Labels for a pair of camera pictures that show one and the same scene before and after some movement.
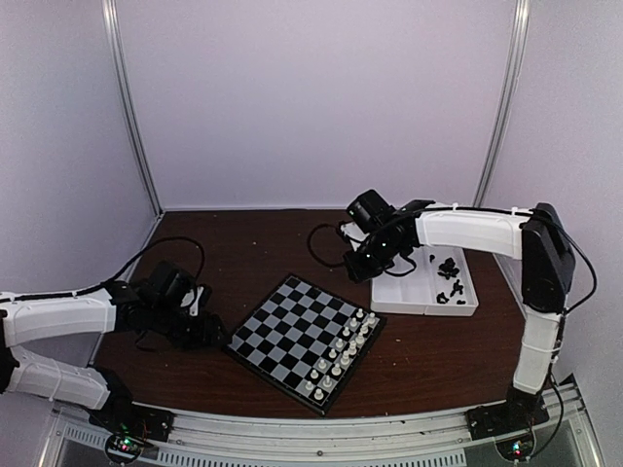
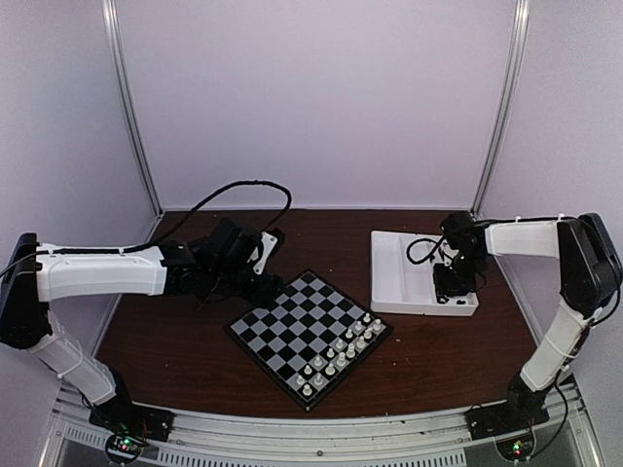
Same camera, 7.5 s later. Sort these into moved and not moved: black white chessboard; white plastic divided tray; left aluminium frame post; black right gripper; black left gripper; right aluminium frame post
Moved: black left gripper; black right gripper; black white chessboard
Not moved: right aluminium frame post; left aluminium frame post; white plastic divided tray
